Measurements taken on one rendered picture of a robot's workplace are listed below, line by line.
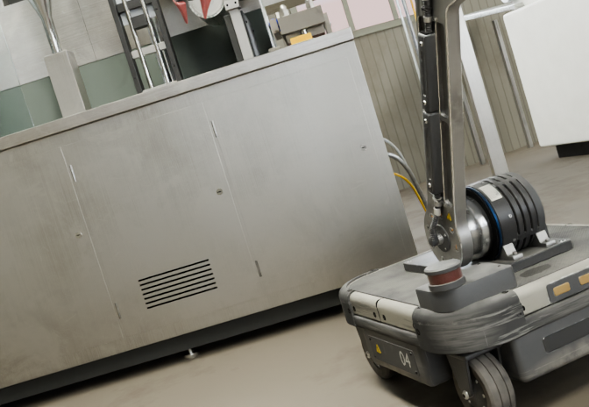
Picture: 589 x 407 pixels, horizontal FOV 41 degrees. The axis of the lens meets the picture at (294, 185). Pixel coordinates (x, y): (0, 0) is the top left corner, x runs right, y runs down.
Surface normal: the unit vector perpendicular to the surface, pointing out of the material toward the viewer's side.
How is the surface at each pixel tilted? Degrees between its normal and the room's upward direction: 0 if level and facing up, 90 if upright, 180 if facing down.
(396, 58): 90
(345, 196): 90
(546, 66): 90
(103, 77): 90
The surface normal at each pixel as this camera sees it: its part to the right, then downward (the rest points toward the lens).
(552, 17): -0.90, 0.30
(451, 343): -0.58, 0.23
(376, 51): 0.32, -0.04
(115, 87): -0.04, 0.08
